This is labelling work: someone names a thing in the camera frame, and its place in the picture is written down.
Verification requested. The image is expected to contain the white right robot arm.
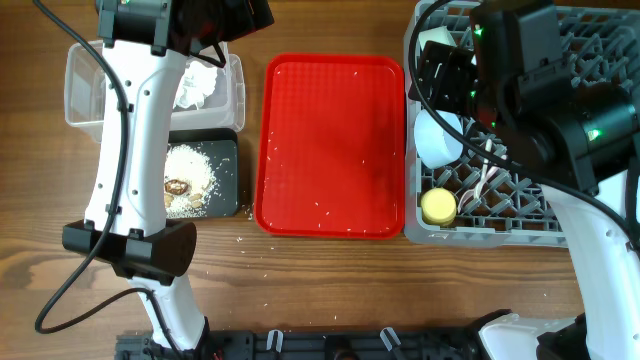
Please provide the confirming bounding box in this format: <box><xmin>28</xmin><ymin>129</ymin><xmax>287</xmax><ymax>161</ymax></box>
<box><xmin>407</xmin><ymin>1</ymin><xmax>639</xmax><ymax>359</ymax></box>

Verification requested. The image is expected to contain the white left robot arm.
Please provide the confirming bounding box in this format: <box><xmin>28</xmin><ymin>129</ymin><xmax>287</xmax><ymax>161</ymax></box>
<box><xmin>63</xmin><ymin>0</ymin><xmax>274</xmax><ymax>358</ymax></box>

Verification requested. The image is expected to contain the white tissue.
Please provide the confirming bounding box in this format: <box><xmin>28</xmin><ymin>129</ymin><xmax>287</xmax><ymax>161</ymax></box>
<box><xmin>174</xmin><ymin>60</ymin><xmax>218</xmax><ymax>109</ymax></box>

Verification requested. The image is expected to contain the yellow plastic cup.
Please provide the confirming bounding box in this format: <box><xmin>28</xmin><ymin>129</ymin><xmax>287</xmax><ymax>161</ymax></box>
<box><xmin>420</xmin><ymin>188</ymin><xmax>458</xmax><ymax>226</ymax></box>

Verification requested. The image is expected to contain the green bowl with food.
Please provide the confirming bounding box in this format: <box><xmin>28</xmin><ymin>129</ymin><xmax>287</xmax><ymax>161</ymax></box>
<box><xmin>418</xmin><ymin>26</ymin><xmax>456</xmax><ymax>50</ymax></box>

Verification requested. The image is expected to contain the light blue bowl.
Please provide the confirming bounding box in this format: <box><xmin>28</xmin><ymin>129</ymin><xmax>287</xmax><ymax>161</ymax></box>
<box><xmin>413</xmin><ymin>110</ymin><xmax>463</xmax><ymax>169</ymax></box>

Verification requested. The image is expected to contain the white plastic spoon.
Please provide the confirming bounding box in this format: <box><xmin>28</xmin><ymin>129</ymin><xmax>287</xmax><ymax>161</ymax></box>
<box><xmin>473</xmin><ymin>159</ymin><xmax>498</xmax><ymax>199</ymax></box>
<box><xmin>457</xmin><ymin>186</ymin><xmax>475</xmax><ymax>213</ymax></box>

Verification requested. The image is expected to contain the black plastic tray bin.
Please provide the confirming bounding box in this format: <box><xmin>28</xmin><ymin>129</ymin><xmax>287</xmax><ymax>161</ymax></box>
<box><xmin>164</xmin><ymin>128</ymin><xmax>239</xmax><ymax>219</ymax></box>

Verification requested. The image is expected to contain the clear plastic bin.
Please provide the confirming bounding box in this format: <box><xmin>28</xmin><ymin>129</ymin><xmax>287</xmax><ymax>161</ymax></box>
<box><xmin>64</xmin><ymin>44</ymin><xmax>246</xmax><ymax>143</ymax></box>

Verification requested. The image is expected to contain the grey plastic dishwasher rack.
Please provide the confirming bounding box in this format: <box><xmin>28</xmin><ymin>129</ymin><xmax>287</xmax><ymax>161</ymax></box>
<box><xmin>404</xmin><ymin>6</ymin><xmax>639</xmax><ymax>247</ymax></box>

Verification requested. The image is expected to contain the red plastic tray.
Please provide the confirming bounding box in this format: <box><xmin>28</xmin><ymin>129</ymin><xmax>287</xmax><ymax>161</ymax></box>
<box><xmin>254</xmin><ymin>53</ymin><xmax>405</xmax><ymax>240</ymax></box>

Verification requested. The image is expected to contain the pile of rice food waste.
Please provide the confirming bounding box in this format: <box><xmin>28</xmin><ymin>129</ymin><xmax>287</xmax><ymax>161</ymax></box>
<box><xmin>164</xmin><ymin>142</ymin><xmax>237</xmax><ymax>219</ymax></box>

